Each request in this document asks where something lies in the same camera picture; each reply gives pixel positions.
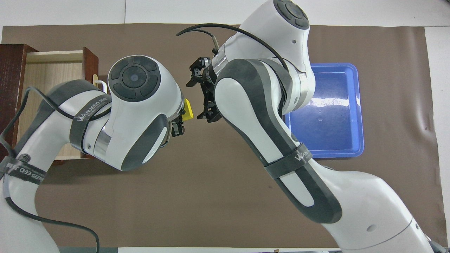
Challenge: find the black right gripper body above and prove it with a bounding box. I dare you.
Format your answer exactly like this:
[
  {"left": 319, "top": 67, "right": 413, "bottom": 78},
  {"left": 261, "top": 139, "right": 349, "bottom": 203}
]
[{"left": 202, "top": 58, "right": 220, "bottom": 102}]

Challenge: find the yellow cube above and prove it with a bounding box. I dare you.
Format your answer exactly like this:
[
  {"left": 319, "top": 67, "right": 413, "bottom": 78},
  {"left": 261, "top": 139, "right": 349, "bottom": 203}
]
[{"left": 183, "top": 98, "right": 195, "bottom": 121}]

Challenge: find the brown paper table mat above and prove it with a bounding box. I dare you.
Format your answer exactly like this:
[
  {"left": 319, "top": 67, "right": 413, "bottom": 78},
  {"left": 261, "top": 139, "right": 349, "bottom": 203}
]
[{"left": 0, "top": 24, "right": 447, "bottom": 248}]

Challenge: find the blue plastic tray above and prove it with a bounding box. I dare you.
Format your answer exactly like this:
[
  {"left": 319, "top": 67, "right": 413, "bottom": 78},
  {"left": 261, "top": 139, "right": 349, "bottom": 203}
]
[{"left": 283, "top": 63, "right": 365, "bottom": 159}]

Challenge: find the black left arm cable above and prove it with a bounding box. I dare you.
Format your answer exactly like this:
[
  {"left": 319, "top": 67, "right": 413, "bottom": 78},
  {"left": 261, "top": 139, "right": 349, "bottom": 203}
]
[{"left": 0, "top": 86, "right": 113, "bottom": 253}]

